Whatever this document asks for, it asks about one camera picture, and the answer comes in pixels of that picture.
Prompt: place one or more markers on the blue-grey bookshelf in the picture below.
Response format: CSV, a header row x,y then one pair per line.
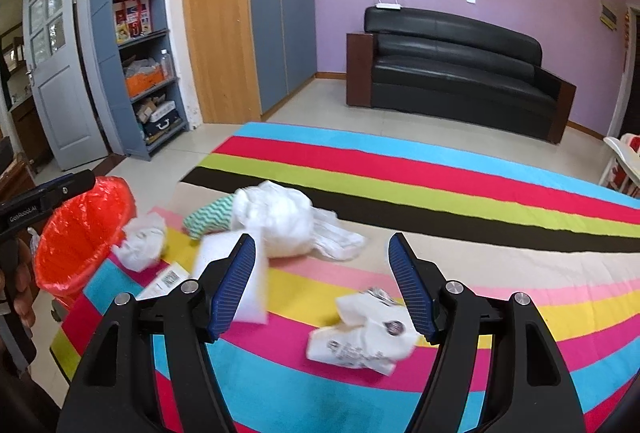
x,y
100,63

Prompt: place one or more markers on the teal zigzag cloth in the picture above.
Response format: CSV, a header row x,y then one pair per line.
x,y
205,218

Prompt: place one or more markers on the white carton box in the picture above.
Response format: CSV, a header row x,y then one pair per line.
x,y
167,280

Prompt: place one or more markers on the white foam packing block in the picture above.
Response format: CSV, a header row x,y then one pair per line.
x,y
212,250

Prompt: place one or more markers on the brown wooden cabinet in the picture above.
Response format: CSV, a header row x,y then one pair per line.
x,y
20,173

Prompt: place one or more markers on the large white plastic bag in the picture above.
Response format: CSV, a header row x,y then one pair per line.
x,y
280,218

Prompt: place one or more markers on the small white plastic bag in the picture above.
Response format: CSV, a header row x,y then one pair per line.
x,y
140,243

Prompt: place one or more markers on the red plastic bin liner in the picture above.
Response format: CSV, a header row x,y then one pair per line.
x,y
75,238

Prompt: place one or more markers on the white panel door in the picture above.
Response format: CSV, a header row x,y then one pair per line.
x,y
65,103

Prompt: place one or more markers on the cardboard boxes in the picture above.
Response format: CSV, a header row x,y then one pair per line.
x,y
152,110

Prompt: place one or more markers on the person's left hand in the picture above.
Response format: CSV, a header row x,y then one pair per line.
x,y
25,288

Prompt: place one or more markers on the white router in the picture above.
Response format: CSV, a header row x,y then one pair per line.
x,y
389,6

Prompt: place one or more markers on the wooden and blue wardrobe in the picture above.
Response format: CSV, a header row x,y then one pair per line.
x,y
215,13

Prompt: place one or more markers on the white printed paper bag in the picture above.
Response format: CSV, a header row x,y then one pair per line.
x,y
360,343

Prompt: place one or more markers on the red hanging decoration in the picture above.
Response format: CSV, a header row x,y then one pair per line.
x,y
626,33

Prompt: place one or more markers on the black leather sofa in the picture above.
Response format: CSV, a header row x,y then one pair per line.
x,y
450,63

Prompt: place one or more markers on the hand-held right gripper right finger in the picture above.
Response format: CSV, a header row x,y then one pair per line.
x,y
410,283

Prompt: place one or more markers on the striped colourful blanket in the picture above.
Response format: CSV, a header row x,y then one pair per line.
x,y
350,173

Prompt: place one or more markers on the red and white cushion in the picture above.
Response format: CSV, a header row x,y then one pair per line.
x,y
634,144

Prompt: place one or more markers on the orange box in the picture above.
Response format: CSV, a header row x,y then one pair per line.
x,y
145,84

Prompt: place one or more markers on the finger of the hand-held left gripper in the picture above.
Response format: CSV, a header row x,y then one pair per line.
x,y
65,187

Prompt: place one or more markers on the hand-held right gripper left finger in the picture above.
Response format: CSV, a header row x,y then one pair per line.
x,y
235,283

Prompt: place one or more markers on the dark blue case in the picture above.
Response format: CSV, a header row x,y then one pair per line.
x,y
162,125

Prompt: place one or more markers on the white chair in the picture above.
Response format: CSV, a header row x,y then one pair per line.
x,y
615,148

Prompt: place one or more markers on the clear plastic bottle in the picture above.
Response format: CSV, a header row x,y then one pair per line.
x,y
166,64

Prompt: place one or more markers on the clear plastic bags on shelf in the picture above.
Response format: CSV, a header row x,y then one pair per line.
x,y
140,67

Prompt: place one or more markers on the yellow electrical panel box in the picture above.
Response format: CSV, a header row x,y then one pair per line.
x,y
608,17

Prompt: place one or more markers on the red gift bag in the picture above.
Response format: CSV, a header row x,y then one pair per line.
x,y
132,20

